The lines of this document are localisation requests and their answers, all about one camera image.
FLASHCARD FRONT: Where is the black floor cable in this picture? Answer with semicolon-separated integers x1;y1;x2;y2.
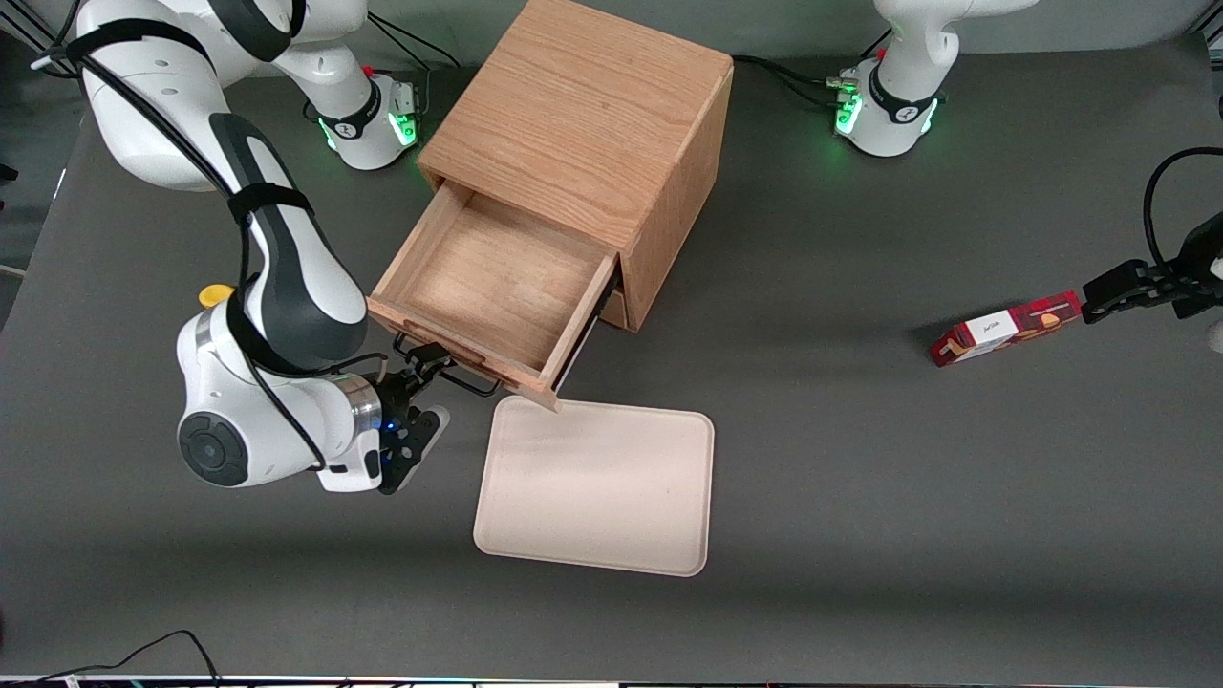
29;630;223;688

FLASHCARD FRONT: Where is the cream rectangular tray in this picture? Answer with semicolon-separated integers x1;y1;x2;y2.
473;395;716;578

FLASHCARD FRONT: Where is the black cable loop at gripper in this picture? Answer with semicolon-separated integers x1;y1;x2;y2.
1143;147;1223;273

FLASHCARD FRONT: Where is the black right arm base cable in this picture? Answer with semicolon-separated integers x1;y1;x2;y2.
366;15;461;71

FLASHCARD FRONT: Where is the black arm base cable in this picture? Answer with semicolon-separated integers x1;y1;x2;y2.
366;15;461;71
733;54;861;112

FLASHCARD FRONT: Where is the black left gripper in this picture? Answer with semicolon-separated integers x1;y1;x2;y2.
1083;212;1223;324

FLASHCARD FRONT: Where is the red snack box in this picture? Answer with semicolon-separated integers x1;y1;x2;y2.
930;290;1084;369

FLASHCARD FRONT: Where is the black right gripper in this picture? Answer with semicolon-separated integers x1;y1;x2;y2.
375;342;453;496

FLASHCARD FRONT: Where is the wooden drawer cabinet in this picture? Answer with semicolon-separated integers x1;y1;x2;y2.
418;0;735;333

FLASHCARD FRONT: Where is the black left arm base cable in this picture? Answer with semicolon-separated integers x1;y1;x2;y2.
733;54;861;112

